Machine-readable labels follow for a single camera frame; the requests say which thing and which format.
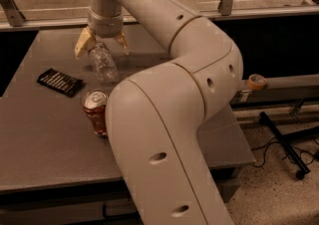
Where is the grey cabinet drawer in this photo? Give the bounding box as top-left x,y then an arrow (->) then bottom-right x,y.
0,180 -> 144,225

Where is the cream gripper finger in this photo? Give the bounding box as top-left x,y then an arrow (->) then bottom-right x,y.
115,32 -> 129,55
74,27 -> 96,59

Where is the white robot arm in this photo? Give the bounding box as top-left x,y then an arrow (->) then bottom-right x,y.
106,0 -> 243,225

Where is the red soda can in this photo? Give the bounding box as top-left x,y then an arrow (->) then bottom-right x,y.
82,89 -> 108,136

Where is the black drawer handle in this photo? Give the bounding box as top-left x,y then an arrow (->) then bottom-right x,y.
102,204 -> 140,221

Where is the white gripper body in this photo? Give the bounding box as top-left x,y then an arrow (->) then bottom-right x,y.
88,10 -> 123,38

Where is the black stand leg with wheel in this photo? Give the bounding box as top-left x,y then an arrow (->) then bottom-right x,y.
259,112 -> 319,180

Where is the clear plastic water bottle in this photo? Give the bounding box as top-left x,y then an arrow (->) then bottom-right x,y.
89,42 -> 119,84

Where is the black floor cable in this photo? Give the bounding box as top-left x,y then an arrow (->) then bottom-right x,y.
251,134 -> 319,169

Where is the left metal bracket post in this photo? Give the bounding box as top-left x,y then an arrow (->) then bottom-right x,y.
0,0 -> 25,27

